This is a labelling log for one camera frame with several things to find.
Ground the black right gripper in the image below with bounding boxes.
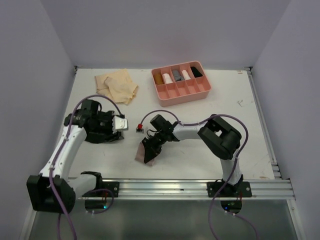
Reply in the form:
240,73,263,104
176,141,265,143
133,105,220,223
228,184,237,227
142,130,167,163

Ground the pink underwear cream waistband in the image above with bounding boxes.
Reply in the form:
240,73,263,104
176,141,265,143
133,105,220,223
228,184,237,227
134,142,156,167

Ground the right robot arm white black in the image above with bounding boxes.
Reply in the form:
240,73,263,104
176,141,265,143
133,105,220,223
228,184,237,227
135,114,243,197

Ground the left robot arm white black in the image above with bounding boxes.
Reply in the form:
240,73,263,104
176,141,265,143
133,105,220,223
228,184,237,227
26,99,129,214

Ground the black underwear orange trim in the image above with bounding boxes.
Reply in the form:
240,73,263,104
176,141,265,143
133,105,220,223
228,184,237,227
85,132,124,144

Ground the beige underwear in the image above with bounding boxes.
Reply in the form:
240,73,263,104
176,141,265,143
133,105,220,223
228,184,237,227
94,69,139,105

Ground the brown rolled underwear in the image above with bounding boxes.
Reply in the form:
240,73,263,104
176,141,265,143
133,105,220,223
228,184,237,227
154,74,164,85

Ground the grey rolled underwear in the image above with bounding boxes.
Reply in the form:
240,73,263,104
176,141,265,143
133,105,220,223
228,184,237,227
172,69,185,82

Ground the black rolled underwear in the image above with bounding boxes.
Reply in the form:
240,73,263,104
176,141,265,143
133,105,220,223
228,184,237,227
190,66,203,78

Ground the pink divided organizer tray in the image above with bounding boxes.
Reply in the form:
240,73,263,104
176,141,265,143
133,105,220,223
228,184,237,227
151,61,212,107

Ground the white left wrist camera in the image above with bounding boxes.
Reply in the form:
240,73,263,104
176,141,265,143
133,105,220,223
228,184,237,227
112,115,129,132

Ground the right wrist camera red cap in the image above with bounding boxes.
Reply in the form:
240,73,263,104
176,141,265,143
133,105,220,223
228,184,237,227
135,123,144,134

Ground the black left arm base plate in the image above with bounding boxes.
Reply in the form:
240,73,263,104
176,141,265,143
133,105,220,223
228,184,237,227
83,181,120,199

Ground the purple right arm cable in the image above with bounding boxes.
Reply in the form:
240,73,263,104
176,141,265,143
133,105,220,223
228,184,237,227
138,109,261,240

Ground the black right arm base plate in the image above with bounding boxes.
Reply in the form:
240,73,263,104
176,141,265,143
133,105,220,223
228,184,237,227
206,179,253,198

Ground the aluminium table frame rail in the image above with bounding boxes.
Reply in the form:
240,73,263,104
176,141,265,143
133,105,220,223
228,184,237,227
32,65,296,201

